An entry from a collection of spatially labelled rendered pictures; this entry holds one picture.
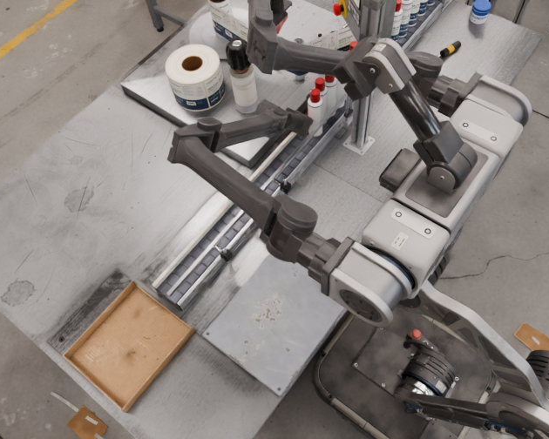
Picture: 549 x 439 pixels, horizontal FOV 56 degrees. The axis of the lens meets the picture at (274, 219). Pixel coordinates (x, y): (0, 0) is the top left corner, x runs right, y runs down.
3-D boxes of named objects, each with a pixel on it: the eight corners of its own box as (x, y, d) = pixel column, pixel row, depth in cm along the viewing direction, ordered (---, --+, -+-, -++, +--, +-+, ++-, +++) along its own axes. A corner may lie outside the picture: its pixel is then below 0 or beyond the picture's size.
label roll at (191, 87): (164, 100, 200) (154, 72, 187) (193, 66, 208) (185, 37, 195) (206, 118, 194) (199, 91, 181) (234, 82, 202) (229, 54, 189)
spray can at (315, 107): (325, 131, 187) (326, 91, 169) (315, 139, 185) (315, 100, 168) (315, 124, 189) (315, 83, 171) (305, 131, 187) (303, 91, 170)
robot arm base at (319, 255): (327, 298, 102) (328, 273, 92) (294, 275, 105) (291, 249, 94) (351, 266, 105) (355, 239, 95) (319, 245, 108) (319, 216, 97)
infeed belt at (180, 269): (422, 2, 222) (423, -6, 219) (439, 9, 220) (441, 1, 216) (159, 293, 165) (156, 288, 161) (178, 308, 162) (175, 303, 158)
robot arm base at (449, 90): (451, 133, 119) (464, 97, 109) (420, 118, 122) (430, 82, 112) (469, 110, 122) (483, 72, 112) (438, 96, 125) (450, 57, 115)
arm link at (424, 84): (430, 107, 118) (439, 85, 115) (391, 89, 122) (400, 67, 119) (444, 97, 125) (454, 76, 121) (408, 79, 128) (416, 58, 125)
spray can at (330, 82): (329, 104, 193) (330, 64, 175) (338, 112, 191) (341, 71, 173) (318, 111, 192) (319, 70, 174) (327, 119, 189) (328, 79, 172)
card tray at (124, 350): (136, 284, 168) (132, 280, 164) (195, 330, 159) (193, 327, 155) (67, 359, 157) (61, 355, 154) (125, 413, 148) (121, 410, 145)
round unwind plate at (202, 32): (221, 1, 227) (221, -2, 226) (277, 26, 216) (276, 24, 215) (174, 42, 216) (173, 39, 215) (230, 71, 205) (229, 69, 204)
